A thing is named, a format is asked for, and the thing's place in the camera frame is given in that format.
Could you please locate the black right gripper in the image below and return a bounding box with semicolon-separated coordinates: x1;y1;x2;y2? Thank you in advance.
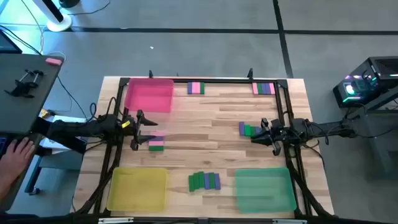
250;117;295;156

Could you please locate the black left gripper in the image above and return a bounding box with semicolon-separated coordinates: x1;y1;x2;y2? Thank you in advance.
120;109;159;151

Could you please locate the teal plastic bin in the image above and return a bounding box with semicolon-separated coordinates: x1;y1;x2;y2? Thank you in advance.
234;167;298;214

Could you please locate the person's forearm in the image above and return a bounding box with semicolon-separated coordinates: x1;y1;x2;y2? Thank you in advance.
0;179;15;203

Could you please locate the pink plastic bin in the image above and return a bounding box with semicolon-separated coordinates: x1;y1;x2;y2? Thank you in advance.
124;77;175;114

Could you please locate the yellow plastic bin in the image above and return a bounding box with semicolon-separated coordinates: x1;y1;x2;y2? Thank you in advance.
106;167;169;213

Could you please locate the white box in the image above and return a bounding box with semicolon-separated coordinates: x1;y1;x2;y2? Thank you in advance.
40;114;88;150

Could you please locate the small pink pad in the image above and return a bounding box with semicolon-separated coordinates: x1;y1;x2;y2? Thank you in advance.
45;57;63;67

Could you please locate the dark grey side table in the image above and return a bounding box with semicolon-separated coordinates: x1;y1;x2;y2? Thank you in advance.
0;52;65;135

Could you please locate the black computer with lights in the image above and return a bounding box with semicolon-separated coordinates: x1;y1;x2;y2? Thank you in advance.
331;55;398;109

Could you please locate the black clamp tool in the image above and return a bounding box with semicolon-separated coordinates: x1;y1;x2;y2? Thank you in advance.
3;68;47;99

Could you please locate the person's hand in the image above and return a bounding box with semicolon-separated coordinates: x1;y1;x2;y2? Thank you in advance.
0;137;36;187

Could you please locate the white tower fan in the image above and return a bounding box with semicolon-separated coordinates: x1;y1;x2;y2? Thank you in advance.
32;0;73;33

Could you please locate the black round stand base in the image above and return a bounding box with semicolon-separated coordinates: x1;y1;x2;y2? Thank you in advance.
58;0;81;9

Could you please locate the dark laptop screen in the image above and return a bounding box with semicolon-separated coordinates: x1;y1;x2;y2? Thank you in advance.
0;29;23;55

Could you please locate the white metal bracket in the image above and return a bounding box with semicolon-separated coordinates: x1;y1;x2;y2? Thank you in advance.
98;217;134;224
272;218;308;224

